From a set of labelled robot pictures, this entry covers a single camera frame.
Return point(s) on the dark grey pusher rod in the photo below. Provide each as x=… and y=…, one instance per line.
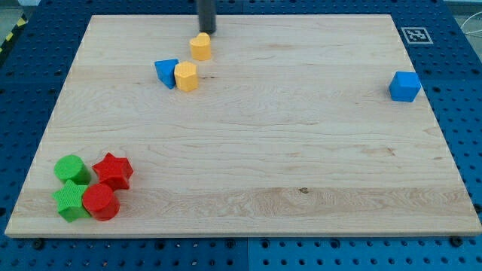
x=206, y=11

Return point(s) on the green cylinder block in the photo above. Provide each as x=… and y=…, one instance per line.
x=72, y=167

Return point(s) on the blue cube block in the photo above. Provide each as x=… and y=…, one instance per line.
x=404, y=86

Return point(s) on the red star block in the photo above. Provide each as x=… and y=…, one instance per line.
x=114, y=172

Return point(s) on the green star block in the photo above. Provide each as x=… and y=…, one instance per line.
x=69, y=201

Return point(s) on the yellow hexagon block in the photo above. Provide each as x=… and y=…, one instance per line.
x=186, y=77

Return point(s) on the blue triangle block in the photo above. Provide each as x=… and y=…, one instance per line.
x=165, y=71

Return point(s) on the wooden board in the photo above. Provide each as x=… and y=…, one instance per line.
x=291, y=132

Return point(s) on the red cylinder block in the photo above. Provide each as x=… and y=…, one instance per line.
x=101, y=202

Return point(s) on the white fiducial marker tag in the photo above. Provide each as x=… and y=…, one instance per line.
x=416, y=35

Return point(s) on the yellow black hazard tape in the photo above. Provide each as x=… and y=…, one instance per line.
x=14, y=34

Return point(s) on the yellow heart block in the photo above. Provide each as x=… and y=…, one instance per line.
x=201, y=47

